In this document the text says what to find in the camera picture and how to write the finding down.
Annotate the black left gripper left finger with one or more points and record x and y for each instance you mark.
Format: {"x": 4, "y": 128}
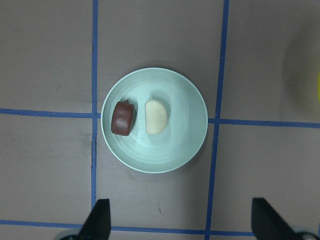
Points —
{"x": 98, "y": 223}

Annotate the yellow steamer centre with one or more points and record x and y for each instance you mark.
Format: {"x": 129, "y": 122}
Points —
{"x": 318, "y": 87}

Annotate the white bun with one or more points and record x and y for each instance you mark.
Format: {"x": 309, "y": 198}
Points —
{"x": 156, "y": 117}

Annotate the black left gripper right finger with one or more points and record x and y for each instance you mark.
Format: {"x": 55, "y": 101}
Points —
{"x": 267, "y": 224}

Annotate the light green plate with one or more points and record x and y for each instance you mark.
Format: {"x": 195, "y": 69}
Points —
{"x": 184, "y": 134}

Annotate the brown bun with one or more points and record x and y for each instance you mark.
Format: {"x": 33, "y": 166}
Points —
{"x": 122, "y": 118}

